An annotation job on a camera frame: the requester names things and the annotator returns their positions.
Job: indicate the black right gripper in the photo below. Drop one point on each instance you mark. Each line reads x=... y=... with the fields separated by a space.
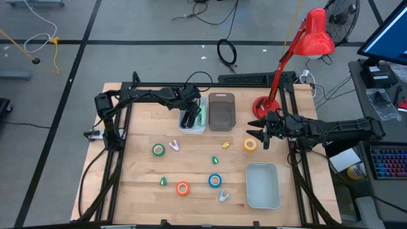
x=275 y=127

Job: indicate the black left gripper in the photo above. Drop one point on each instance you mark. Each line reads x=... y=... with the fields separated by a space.
x=187 y=95

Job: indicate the mint green stapler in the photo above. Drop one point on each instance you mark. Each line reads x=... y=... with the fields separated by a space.
x=200 y=117

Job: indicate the yellow tape roll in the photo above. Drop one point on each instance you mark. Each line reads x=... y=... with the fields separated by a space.
x=245 y=144

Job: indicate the yellow staple remover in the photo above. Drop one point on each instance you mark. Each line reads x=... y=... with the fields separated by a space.
x=225 y=145

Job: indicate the green tape roll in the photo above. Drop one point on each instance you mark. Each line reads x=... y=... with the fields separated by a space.
x=153 y=150

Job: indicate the green staple remover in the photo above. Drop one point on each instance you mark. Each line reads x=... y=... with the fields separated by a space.
x=215 y=160
x=163 y=182

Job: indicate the light grey plastic bin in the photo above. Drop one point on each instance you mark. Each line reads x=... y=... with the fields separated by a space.
x=263 y=186

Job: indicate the blue tape roll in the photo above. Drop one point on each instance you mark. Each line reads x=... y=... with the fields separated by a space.
x=210 y=180

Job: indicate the orange tape roll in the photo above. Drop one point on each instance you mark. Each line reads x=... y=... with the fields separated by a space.
x=177 y=188

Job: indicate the grey staple remover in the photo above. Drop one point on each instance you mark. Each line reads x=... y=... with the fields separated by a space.
x=222 y=198

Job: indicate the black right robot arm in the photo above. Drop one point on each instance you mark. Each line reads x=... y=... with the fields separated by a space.
x=343 y=128

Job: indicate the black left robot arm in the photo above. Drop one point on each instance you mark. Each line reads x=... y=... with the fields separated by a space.
x=143 y=94

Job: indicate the white plastic bin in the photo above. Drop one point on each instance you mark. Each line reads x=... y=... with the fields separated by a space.
x=190 y=131

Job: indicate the smoky translucent plastic bin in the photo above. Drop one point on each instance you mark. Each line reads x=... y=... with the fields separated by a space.
x=222 y=111

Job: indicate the black power strip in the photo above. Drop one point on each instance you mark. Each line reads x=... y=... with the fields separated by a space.
x=248 y=78

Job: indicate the white power adapter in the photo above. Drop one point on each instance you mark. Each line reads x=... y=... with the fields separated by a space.
x=305 y=73

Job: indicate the white paper sheet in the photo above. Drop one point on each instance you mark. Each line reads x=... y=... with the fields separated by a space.
x=345 y=159

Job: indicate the dark grey side desk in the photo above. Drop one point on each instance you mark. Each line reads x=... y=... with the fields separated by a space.
x=361 y=111

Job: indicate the yellow round container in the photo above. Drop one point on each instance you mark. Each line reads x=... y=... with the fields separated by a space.
x=356 y=171

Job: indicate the clear plastic bag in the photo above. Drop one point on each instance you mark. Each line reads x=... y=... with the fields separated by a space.
x=381 y=103

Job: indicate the black mini computer box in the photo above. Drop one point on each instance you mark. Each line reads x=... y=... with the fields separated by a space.
x=378 y=76

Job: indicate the backlit rainbow keyboard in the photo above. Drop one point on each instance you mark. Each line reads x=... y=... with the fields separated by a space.
x=389 y=163

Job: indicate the black floor fan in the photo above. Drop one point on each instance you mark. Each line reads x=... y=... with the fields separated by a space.
x=345 y=19

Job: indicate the black computer monitor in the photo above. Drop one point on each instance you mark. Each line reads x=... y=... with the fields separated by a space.
x=389 y=38

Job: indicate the black aluminium table frame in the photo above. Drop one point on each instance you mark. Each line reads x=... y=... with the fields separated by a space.
x=241 y=85

